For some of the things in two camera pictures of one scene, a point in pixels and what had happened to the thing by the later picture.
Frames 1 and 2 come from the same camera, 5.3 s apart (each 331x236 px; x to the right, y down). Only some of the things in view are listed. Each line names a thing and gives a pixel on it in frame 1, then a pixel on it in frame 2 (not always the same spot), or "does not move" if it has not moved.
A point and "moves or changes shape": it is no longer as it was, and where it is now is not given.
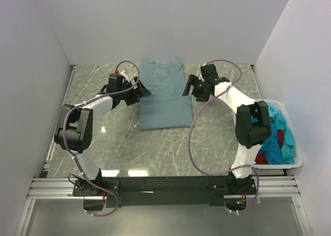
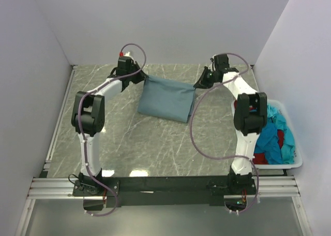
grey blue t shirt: (166, 107) moves or changes shape
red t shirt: (260, 158) does not move
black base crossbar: (134, 191) does not move
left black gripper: (140, 90) -> (142, 76)
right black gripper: (194, 80) -> (202, 82)
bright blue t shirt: (271, 149) does not move
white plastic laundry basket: (298, 149) does not move
